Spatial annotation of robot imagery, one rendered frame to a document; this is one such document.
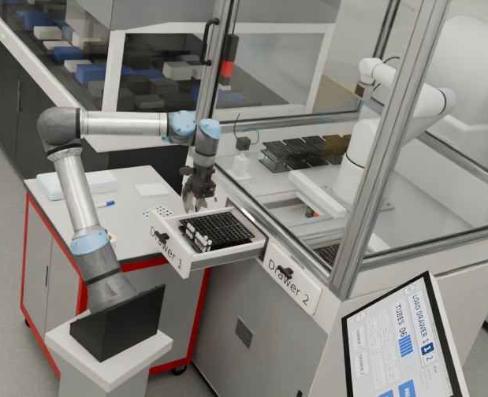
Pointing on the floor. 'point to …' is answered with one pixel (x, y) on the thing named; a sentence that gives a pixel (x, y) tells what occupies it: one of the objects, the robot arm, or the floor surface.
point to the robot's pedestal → (128, 365)
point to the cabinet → (289, 335)
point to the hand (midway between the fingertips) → (191, 208)
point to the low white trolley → (57, 268)
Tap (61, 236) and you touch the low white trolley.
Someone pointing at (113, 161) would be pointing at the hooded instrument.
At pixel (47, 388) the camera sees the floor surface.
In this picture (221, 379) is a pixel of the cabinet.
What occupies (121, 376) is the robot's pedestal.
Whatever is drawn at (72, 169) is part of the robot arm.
